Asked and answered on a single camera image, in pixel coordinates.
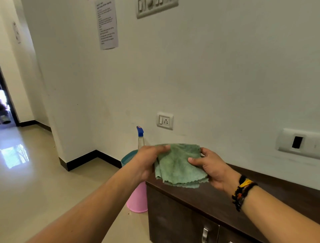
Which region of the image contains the person's right hand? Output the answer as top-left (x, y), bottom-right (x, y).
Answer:
top-left (187, 147), bottom-right (241, 196)

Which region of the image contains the person's left hand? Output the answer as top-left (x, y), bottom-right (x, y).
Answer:
top-left (127, 145), bottom-right (171, 184)

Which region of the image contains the green microfiber cloth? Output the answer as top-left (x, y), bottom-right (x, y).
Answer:
top-left (154, 143), bottom-right (209, 189)

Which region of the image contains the person's right forearm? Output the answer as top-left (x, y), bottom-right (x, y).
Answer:
top-left (234, 175), bottom-right (320, 243)

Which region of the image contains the person's left forearm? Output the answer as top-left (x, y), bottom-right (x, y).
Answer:
top-left (26, 163), bottom-right (141, 243)

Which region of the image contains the clear spray bottle blue nozzle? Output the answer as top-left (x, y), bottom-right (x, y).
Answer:
top-left (136, 126), bottom-right (145, 150)

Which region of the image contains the pink bin with teal lid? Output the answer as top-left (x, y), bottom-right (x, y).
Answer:
top-left (121, 149), bottom-right (148, 213)

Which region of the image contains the dark brown wooden cabinet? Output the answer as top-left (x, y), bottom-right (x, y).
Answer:
top-left (146, 164), bottom-right (320, 243)

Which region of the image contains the printed paper notice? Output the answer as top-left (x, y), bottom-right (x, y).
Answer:
top-left (95, 0), bottom-right (119, 50)

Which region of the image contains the white wall socket with switch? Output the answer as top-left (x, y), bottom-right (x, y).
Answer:
top-left (157, 112), bottom-right (174, 131)

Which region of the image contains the black and yellow thread bracelet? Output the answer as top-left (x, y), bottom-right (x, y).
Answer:
top-left (231, 175), bottom-right (258, 212)

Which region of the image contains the white wall plate black slot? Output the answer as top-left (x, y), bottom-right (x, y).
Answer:
top-left (275, 128), bottom-right (320, 160)

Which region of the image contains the white switch panel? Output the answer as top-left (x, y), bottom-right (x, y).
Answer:
top-left (136, 0), bottom-right (179, 19)

